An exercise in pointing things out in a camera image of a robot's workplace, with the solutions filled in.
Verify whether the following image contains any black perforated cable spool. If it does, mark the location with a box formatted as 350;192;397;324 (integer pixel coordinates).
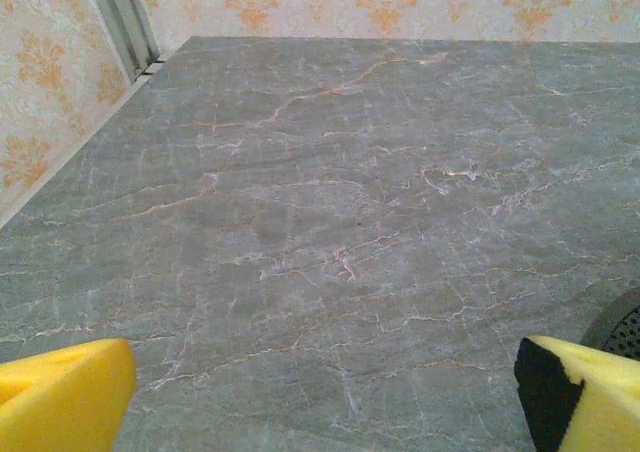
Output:
579;285;640;362

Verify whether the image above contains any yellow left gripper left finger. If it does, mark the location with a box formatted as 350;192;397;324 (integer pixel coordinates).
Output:
0;337;137;452

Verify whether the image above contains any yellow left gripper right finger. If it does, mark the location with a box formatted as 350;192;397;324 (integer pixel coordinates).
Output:
514;335;640;452

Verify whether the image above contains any aluminium frame post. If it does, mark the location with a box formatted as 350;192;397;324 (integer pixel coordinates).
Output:
82;0;161;82

